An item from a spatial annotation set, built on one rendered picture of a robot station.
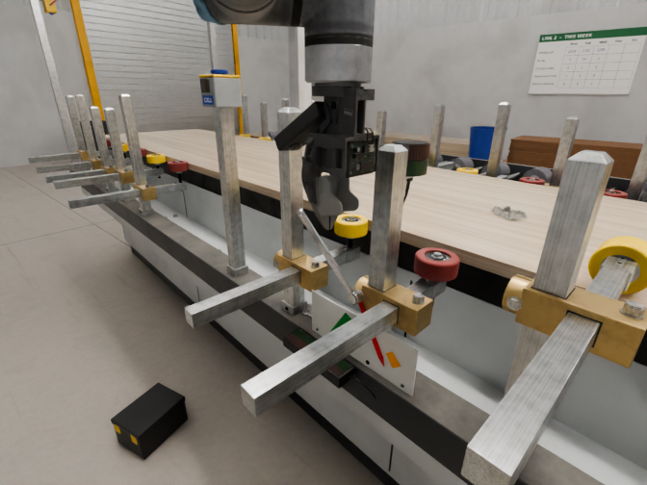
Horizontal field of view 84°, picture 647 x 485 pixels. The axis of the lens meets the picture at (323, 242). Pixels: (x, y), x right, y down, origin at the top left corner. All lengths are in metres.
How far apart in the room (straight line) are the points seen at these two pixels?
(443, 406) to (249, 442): 0.97
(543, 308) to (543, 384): 0.15
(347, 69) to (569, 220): 0.31
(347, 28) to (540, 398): 0.43
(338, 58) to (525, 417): 0.42
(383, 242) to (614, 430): 0.51
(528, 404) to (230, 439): 1.30
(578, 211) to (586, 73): 7.18
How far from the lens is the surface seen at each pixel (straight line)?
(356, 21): 0.50
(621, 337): 0.49
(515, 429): 0.32
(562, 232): 0.47
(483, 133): 6.11
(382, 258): 0.60
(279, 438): 1.52
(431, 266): 0.67
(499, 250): 0.79
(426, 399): 0.69
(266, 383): 0.47
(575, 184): 0.46
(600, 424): 0.84
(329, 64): 0.49
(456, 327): 0.85
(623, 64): 7.58
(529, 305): 0.50
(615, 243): 0.70
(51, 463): 1.72
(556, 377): 0.38
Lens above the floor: 1.19
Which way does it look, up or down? 23 degrees down
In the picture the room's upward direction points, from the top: 1 degrees clockwise
